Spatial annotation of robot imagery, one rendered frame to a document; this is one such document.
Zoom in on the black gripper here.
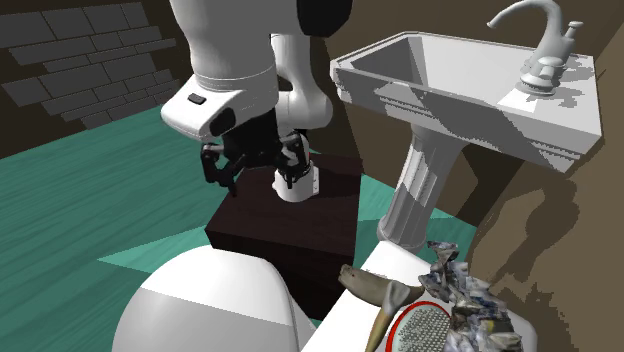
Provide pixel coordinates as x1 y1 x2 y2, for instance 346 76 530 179
200 107 310 199

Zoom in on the red-rimmed oval brush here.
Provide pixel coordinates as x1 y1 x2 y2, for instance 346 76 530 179
384 300 453 352

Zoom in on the white pedestal sink with faucet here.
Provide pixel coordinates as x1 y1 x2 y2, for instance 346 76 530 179
329 0 606 255

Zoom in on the white toilet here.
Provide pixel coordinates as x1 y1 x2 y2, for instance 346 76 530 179
110 240 538 352

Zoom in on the dark robot stand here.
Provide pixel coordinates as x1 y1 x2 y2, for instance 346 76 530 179
204 152 365 321

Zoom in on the grey and tan tooth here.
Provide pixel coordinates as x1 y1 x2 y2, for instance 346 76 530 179
364 281 414 352

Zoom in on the crumpled printed paper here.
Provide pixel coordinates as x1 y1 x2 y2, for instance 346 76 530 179
417 240 526 352

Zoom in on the tan curved horn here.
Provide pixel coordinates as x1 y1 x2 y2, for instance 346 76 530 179
338 264 426 309

